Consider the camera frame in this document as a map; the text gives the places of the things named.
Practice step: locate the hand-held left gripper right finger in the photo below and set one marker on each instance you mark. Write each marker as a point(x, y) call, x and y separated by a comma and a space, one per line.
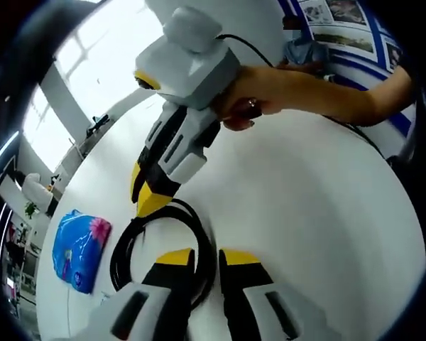
point(245, 295)

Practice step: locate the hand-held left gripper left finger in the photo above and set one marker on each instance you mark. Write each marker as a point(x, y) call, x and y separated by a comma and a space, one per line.
point(156, 295)

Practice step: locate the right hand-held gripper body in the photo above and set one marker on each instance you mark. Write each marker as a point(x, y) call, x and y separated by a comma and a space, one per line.
point(188, 67)

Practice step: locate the blue bag with pink flower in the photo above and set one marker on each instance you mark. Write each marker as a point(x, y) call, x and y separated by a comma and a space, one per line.
point(74, 255)

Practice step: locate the person's right hand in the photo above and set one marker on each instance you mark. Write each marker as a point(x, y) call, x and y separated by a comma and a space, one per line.
point(266, 89)

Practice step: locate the dark green object by window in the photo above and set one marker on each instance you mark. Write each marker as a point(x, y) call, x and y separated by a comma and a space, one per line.
point(96, 124)

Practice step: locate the large bright window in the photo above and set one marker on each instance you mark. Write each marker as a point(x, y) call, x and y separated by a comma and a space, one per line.
point(103, 49)

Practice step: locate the window with blinds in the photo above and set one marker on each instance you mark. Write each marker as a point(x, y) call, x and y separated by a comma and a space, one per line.
point(46, 128)

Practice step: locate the potted green plant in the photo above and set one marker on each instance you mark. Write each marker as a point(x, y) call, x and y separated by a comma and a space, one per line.
point(31, 209)

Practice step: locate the ceiling light strip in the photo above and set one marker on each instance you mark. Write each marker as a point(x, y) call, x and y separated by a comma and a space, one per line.
point(1, 156)

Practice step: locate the blue white wall poster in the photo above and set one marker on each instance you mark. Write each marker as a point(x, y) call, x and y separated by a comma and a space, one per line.
point(344, 40)

